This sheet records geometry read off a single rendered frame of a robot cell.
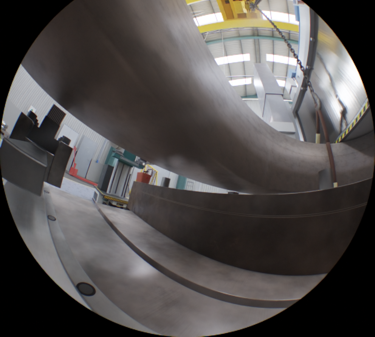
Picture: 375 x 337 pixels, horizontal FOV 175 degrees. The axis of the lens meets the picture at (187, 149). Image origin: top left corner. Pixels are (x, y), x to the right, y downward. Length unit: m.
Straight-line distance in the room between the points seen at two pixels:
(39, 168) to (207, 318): 0.44
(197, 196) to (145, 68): 0.70
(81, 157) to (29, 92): 4.70
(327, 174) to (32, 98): 8.24
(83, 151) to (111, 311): 7.48
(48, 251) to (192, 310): 0.33
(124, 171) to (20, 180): 2.39
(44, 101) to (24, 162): 7.39
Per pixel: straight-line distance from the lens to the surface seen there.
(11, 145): 0.22
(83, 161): 7.63
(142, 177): 1.52
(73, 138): 6.92
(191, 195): 0.80
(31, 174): 0.22
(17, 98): 7.88
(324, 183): 0.67
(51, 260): 0.24
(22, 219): 0.33
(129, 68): 0.32
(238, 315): 0.42
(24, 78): 8.18
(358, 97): 3.03
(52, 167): 0.69
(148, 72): 0.35
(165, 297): 0.43
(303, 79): 4.67
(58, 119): 0.84
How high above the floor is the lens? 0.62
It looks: 23 degrees up
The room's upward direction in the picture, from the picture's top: 13 degrees clockwise
